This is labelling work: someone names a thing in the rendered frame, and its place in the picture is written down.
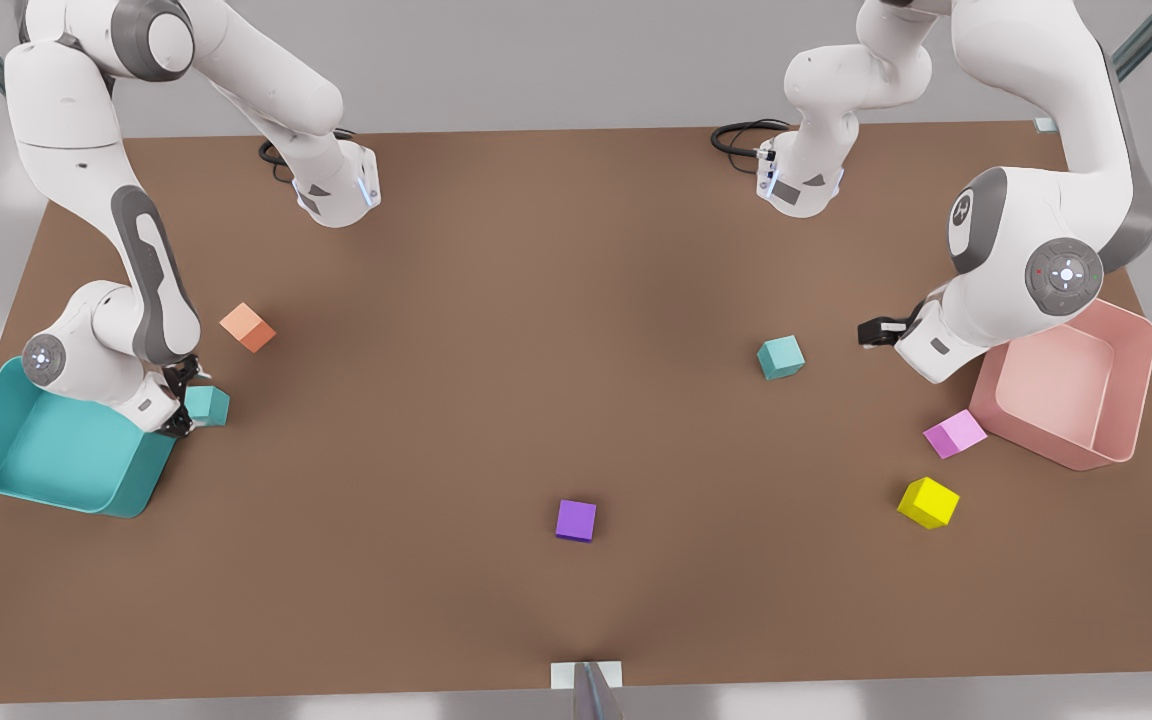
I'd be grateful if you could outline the light blue cube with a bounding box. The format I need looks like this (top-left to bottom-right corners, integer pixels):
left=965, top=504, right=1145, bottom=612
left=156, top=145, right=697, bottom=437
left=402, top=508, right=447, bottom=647
left=757, top=335, right=806, bottom=381
left=184, top=385, right=231, bottom=428

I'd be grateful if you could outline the orange cube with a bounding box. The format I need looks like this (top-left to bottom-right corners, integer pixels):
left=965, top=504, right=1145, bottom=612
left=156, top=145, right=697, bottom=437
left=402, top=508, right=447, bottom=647
left=219, top=302, right=277, bottom=354

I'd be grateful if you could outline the pink cube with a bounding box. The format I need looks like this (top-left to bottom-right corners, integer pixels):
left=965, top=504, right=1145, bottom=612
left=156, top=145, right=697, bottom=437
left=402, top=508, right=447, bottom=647
left=923, top=409, right=989, bottom=461

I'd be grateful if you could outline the teal bin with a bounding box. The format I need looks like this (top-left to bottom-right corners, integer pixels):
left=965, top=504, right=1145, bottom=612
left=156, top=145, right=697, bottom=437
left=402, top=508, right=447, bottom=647
left=0, top=356, right=178, bottom=519

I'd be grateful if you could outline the yellow cube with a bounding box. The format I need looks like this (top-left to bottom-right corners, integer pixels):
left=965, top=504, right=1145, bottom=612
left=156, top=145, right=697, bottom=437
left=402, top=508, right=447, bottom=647
left=897, top=476, right=961, bottom=530

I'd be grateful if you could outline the pink bin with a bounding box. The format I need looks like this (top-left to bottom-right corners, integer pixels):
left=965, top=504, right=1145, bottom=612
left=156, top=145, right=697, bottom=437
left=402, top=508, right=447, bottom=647
left=969, top=297, right=1152, bottom=472

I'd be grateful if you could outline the purple cube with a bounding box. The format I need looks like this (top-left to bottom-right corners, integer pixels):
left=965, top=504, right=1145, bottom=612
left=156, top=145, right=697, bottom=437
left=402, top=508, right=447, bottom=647
left=555, top=499, right=598, bottom=544

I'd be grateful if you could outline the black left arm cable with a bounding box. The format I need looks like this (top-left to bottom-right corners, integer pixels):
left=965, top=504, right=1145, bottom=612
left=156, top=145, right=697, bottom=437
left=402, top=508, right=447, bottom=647
left=710, top=119, right=793, bottom=161

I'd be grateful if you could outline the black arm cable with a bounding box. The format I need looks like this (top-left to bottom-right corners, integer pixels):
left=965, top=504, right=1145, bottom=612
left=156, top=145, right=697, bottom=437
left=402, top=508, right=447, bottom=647
left=258, top=128, right=358, bottom=185
left=710, top=119, right=793, bottom=161

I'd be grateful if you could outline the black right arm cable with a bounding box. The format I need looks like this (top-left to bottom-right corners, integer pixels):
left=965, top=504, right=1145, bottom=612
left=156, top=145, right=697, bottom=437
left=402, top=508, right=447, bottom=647
left=258, top=128, right=358, bottom=185

